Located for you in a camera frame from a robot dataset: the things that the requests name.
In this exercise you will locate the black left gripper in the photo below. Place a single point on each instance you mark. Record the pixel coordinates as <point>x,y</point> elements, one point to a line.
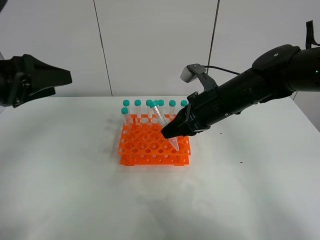
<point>24,77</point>

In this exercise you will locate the teal capped tube front left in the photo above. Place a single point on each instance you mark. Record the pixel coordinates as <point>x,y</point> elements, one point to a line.
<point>126,114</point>

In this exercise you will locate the teal capped test tube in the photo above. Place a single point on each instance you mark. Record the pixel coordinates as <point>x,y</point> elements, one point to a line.
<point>163,122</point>

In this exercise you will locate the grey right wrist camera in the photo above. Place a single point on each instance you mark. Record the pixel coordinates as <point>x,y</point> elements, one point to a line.
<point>192,72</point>

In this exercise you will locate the teal capped tube far right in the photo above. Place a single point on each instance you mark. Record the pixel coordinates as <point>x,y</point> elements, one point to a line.
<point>183,103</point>

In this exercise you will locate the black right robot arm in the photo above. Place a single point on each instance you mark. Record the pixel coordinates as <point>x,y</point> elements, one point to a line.
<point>276,74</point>

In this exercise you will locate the orange test tube rack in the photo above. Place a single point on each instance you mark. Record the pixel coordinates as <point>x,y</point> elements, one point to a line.
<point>141,143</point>

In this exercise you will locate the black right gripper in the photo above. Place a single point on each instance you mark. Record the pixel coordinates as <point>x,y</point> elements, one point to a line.
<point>203,110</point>

